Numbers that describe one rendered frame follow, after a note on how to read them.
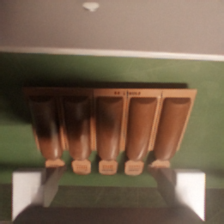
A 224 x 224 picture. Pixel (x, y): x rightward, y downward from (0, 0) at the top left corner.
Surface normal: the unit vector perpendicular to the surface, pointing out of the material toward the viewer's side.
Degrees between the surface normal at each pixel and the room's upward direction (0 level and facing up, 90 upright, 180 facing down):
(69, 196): 90
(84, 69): 2
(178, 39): 90
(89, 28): 90
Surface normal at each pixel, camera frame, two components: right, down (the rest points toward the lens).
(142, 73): 0.01, 0.71
